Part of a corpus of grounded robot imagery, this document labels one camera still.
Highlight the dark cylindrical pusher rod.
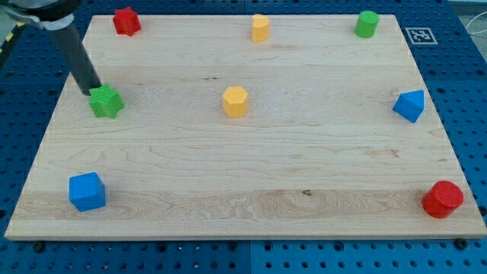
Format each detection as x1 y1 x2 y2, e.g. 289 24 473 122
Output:
49 23 101 96

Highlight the green star block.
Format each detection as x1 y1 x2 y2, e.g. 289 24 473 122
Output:
89 84 125 119

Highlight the red star block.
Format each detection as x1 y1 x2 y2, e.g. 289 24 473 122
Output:
113 7 142 37

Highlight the blue cube block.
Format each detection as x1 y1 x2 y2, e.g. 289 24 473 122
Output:
68 172 106 212

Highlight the yellow hexagon block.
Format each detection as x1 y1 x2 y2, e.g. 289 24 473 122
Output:
222 86 249 118

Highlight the yellow heart block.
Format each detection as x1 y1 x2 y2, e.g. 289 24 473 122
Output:
251 14 270 43

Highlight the wooden board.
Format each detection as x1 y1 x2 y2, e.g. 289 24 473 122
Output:
5 14 486 241

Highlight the green cylinder block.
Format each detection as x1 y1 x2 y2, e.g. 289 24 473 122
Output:
355 11 379 38

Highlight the blue triangular prism block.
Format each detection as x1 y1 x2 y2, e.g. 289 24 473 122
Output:
393 90 425 123

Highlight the fiducial marker tag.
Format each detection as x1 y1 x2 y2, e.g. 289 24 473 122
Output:
405 27 438 45

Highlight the red cylinder block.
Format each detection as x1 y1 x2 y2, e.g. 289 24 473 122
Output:
422 180 464 218

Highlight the white cable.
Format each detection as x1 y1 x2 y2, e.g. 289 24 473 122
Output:
464 10 487 40

